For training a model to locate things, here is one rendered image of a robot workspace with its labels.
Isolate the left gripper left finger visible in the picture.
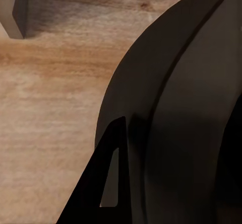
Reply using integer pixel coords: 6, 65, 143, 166
56, 116, 133, 224

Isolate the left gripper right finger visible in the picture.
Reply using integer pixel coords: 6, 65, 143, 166
220, 120, 242, 192

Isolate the cauldron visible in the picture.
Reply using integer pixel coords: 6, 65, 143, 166
94, 0, 242, 224

